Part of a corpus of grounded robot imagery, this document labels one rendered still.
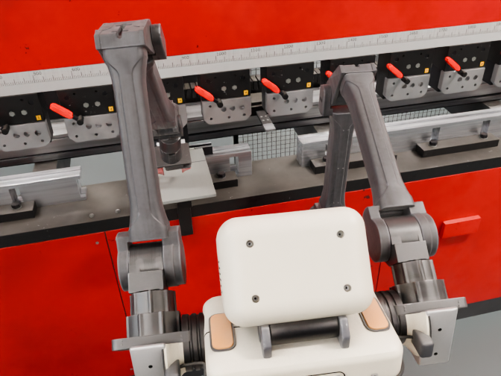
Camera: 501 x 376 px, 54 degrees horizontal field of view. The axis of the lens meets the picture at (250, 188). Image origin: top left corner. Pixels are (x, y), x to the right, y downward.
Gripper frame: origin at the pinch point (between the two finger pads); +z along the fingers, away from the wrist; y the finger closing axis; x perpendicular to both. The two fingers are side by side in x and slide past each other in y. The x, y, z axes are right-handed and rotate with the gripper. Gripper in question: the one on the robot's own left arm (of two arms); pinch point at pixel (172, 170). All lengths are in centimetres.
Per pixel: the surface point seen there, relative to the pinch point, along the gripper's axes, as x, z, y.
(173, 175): -0.6, 4.2, -0.1
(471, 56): -22, -10, -101
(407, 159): -2, 18, -82
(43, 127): -17.7, -3.5, 34.2
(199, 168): -2.3, 5.1, -8.2
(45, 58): -27.8, -20.3, 28.9
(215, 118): -15.7, -0.1, -15.5
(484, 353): 64, 81, -119
